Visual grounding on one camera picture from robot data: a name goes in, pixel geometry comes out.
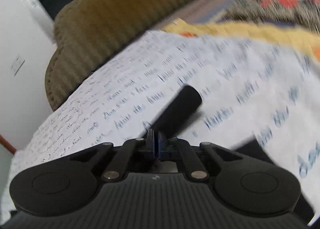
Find white wall socket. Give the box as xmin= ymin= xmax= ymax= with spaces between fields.
xmin=10 ymin=55 xmax=25 ymax=76

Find floral patterned blanket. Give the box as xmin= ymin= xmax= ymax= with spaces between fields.
xmin=223 ymin=0 xmax=319 ymax=34

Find wooden door frame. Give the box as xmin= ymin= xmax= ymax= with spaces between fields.
xmin=0 ymin=135 xmax=16 ymax=154

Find white script-print bed sheet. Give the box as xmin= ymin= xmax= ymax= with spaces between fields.
xmin=9 ymin=31 xmax=319 ymax=214

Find olive upholstered headboard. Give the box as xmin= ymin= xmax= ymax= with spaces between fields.
xmin=44 ymin=0 xmax=194 ymax=110

